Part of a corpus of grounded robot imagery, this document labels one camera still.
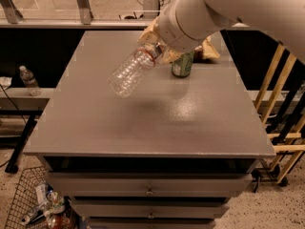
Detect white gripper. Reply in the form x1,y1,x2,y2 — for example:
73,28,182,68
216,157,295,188
137,16,202,65

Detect bottles in basket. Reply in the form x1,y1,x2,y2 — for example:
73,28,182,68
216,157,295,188
19,182,73,229

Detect grey side bench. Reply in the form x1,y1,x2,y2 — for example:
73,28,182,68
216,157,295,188
0,88,54,174

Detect brown snack bag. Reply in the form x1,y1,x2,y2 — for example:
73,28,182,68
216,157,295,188
137,16,221,65

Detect wire basket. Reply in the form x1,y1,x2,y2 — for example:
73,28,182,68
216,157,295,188
4,167,46,229

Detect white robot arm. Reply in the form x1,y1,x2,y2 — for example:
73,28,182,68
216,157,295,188
138,0,305,63

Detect small water bottle on bench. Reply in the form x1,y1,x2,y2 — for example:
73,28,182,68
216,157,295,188
19,66,41,96

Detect clear plastic water bottle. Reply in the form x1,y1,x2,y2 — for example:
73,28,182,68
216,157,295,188
108,43,165,97

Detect green soda can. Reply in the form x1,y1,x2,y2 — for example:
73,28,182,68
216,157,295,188
172,52,194,78

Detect grey drawer cabinet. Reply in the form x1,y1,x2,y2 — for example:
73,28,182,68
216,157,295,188
25,31,275,229

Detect metal railing frame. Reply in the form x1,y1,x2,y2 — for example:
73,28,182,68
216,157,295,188
0,0,159,29

